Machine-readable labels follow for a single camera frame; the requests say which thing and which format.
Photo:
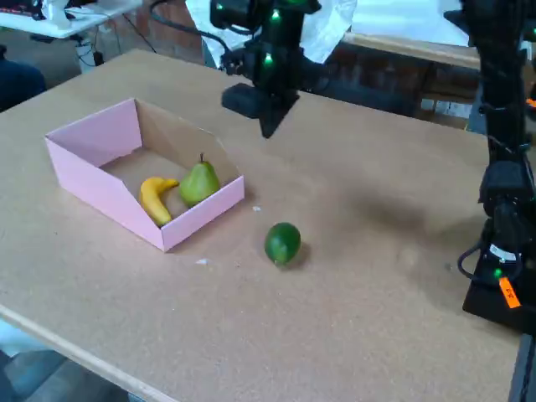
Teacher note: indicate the green toy pear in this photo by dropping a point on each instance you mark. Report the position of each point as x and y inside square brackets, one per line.
[199, 184]

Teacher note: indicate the pink cardboard box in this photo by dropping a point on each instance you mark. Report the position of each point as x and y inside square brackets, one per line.
[104, 197]

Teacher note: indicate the white plastic sheet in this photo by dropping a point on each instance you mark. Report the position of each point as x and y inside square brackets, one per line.
[331, 29]

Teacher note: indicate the round green toy fruit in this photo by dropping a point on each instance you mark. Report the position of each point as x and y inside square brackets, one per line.
[282, 243]

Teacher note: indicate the yellow toy banana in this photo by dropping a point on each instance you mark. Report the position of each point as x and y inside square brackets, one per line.
[153, 201]

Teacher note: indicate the wooden workbench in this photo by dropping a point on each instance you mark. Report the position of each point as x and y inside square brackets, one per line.
[419, 50]

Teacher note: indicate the white desk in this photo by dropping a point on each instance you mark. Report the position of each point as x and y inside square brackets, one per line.
[84, 19]

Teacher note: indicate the white desk object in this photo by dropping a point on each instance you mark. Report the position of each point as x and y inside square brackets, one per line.
[56, 14]

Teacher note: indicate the seated person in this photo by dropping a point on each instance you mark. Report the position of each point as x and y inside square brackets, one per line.
[21, 88]

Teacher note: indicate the black red keyboard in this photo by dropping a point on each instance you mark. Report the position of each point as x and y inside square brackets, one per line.
[21, 8]

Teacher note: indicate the orange label tag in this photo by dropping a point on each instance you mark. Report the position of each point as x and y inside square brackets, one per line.
[509, 293]

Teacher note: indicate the small black camera box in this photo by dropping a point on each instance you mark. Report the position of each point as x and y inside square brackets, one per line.
[236, 63]

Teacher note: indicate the grey outlet post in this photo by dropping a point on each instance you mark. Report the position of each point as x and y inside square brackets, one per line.
[473, 117]

